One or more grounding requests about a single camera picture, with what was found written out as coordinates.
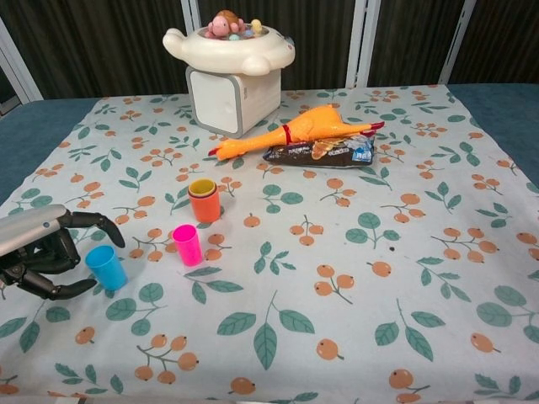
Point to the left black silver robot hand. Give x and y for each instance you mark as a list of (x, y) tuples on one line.
[(25, 229)]

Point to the light blue plastic cup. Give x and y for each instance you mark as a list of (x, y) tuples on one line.
[(107, 269)]

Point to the pink plastic cup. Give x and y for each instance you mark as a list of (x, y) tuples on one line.
[(188, 248)]

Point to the yellow plastic cup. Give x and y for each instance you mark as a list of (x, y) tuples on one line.
[(202, 187)]

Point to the teal blue table cover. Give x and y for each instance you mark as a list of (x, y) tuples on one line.
[(33, 126)]

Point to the orange plastic cup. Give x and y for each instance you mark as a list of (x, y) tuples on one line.
[(205, 209)]

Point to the dark room divider panel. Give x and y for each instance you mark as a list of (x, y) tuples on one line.
[(505, 42), (320, 33), (105, 42), (412, 42)]

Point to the white grey cube box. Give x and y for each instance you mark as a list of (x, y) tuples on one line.
[(215, 101)]

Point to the cream whale fishing toy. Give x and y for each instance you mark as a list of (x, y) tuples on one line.
[(227, 52)]

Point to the dark snack packet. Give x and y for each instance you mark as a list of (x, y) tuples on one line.
[(311, 155)]

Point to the yellow rubber chicken toy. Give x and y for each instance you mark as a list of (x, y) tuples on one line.
[(316, 124)]

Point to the floral leaf print tablecloth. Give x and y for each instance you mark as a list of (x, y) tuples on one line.
[(337, 273)]

